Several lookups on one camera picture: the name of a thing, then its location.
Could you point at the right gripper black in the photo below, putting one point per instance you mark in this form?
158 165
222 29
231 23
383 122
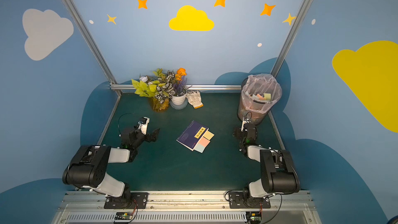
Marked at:
239 132

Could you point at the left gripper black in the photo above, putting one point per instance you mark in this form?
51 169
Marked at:
147 136

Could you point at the yellow sticky note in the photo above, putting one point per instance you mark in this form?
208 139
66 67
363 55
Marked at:
208 135

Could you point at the dark blue book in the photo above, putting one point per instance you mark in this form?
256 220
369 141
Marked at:
192 134

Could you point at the pink sticky note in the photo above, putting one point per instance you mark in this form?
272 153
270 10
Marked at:
203 141

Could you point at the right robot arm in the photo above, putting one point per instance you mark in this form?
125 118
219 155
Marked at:
277 172

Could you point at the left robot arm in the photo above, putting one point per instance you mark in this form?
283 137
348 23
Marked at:
88 169

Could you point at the light blue sticky note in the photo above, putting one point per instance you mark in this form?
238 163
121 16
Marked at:
200 148

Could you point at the white flower pot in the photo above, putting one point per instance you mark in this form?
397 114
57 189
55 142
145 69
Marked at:
179 102

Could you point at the trash bin with plastic bag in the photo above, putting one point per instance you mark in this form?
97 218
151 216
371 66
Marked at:
259 93

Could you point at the glass vase with green plant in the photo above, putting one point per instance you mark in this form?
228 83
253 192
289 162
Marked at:
159 88

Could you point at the white work glove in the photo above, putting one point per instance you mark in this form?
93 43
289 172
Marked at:
194 98

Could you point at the right circuit board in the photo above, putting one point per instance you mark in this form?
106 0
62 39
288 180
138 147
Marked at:
253 218

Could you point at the circuit board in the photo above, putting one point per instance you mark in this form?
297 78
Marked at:
253 218
123 217

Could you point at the left circuit board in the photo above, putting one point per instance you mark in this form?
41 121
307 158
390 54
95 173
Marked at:
123 217

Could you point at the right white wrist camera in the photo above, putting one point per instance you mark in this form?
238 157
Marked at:
246 119

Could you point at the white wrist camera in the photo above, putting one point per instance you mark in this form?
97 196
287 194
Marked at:
246 119
143 124

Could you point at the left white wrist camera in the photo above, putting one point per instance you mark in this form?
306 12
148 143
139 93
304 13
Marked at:
143 124

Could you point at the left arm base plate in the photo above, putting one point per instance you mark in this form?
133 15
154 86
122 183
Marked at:
133 200

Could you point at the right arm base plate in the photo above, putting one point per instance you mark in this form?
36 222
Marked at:
238 200

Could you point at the aluminium front rail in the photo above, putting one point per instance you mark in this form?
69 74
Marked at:
186 207

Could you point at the left aluminium frame post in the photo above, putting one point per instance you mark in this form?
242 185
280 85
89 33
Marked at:
82 27

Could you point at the aluminium frame post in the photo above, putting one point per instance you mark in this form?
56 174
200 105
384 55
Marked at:
82 27
300 16

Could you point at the right aluminium frame post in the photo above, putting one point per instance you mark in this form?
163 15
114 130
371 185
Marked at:
300 16

